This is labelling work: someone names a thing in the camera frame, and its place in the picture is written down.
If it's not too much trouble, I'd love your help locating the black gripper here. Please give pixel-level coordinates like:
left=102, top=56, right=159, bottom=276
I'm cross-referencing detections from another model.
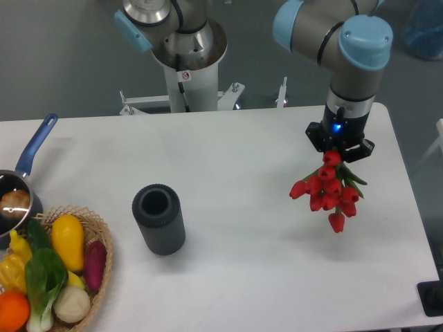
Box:
left=305, top=106, right=375, bottom=163

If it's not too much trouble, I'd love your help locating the red tulip bouquet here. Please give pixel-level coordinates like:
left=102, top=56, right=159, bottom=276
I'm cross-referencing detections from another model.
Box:
left=289, top=149, right=368, bottom=233

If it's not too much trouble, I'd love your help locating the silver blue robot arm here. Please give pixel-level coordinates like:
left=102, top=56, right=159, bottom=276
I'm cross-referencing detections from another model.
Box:
left=114, top=1, right=393, bottom=163

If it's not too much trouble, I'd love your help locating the blue transparent container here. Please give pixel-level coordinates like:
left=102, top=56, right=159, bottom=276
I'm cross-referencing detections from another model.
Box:
left=402, top=0, right=442, bottom=61

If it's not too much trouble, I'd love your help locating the black device at edge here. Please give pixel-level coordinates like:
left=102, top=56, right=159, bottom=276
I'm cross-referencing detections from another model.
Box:
left=417, top=281, right=442, bottom=317

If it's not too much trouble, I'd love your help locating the dark grey ribbed vase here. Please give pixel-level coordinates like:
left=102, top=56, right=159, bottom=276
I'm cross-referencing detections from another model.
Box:
left=132, top=184, right=186, bottom=256

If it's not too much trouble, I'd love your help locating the woven wicker basket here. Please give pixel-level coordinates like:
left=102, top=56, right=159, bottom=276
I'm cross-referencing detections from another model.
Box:
left=35, top=205, right=114, bottom=331

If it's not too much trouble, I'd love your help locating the purple eggplant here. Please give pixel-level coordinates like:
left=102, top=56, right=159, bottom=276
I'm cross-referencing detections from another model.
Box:
left=84, top=240, right=107, bottom=292

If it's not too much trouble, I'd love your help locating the yellow squash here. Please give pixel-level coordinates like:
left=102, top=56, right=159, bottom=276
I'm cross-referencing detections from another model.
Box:
left=51, top=214, right=84, bottom=273

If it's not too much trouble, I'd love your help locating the yellow banana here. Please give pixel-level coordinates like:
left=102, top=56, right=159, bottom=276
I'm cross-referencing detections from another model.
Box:
left=66, top=270, right=85, bottom=289

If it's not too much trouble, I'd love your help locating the beige garlic bulb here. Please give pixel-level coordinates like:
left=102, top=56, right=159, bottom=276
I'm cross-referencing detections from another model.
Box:
left=54, top=286, right=91, bottom=324

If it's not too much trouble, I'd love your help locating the green bok choy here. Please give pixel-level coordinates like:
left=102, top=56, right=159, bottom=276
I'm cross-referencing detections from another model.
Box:
left=25, top=219, right=68, bottom=331

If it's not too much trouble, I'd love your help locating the brown bread roll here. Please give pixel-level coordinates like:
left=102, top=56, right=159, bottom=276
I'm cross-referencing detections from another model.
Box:
left=1, top=190, right=30, bottom=219

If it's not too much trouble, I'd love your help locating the yellow bell pepper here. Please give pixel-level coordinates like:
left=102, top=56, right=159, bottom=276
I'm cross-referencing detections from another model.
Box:
left=1, top=230, right=33, bottom=294

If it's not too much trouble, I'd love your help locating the orange fruit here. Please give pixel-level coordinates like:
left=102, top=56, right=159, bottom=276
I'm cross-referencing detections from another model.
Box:
left=1, top=291, right=30, bottom=331

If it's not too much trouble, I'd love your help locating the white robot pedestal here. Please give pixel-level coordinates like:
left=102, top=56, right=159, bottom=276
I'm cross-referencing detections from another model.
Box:
left=152, top=18, right=228, bottom=113

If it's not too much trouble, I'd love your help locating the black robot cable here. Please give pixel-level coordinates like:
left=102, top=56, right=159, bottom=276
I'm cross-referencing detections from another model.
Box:
left=174, top=53, right=191, bottom=113

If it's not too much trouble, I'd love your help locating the white metal base frame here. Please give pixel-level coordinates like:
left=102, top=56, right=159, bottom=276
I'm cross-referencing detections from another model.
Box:
left=119, top=76, right=289, bottom=116

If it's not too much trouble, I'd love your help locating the blue handled saucepan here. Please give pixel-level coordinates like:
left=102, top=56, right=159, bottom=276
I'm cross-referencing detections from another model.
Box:
left=1, top=113, right=58, bottom=250

